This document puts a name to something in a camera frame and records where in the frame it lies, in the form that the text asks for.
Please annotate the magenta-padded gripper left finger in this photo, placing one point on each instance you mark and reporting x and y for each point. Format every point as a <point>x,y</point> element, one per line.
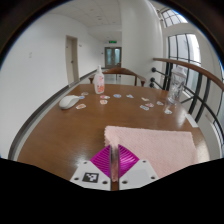
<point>100,160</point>

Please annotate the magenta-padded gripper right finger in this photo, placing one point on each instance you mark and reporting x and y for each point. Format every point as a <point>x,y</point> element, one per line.
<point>128,160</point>

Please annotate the pink towel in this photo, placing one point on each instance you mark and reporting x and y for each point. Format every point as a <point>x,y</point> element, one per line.
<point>156,146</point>

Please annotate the small blue printed sticker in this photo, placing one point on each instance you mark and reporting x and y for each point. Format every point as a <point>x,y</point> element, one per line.
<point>144,107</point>
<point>129,96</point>
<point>81,97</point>
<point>160,103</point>
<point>117,95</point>
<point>168,111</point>

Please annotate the white paper card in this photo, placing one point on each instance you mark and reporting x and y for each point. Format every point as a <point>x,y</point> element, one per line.
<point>191,120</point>

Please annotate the clear plastic shaker bottle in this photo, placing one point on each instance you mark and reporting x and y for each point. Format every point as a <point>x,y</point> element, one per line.
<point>176,85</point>

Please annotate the brown wooden chair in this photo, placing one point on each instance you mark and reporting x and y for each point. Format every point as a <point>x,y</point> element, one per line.
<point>118,71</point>

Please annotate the grey double glass door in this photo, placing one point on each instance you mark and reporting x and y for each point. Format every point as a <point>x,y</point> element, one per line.
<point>113,57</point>

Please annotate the wood-topped black metal railing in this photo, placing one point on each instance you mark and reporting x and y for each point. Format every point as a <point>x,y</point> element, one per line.
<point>193,68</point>

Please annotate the green exit sign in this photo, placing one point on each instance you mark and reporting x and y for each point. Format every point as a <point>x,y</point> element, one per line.
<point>113,42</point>

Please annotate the tall black-framed window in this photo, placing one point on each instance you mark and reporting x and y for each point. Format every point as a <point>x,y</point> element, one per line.
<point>183,50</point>

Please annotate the small transom window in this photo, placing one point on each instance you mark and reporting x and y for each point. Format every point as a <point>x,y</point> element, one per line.
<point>173,17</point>

